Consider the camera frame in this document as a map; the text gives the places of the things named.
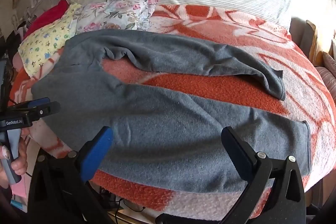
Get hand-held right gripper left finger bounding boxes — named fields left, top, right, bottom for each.
left=28, top=126, right=114, bottom=224

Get black cable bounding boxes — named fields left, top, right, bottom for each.
left=100, top=187, right=146, bottom=224

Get yellow printed pillow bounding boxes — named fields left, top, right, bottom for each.
left=18, top=2, right=83, bottom=77

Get floral pillow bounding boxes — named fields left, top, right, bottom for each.
left=76, top=0, right=159, bottom=35

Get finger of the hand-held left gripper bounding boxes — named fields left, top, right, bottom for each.
left=26, top=101, right=61, bottom=122
left=8, top=97, right=51, bottom=110

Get grey fleece pants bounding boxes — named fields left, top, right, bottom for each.
left=31, top=29, right=311, bottom=193

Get person's left hand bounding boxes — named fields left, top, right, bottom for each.
left=0, top=127, right=28, bottom=189

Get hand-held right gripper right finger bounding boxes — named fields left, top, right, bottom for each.
left=155, top=126, right=306, bottom=224

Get pink striped cushion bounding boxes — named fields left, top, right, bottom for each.
left=315, top=52, right=336, bottom=100

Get orange and white patterned blanket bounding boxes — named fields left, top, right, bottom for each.
left=8, top=4, right=336, bottom=220

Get red cloth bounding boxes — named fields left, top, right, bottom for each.
left=23, top=0, right=69, bottom=39

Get beige cushion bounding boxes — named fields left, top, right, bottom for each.
left=306, top=20, right=336, bottom=64

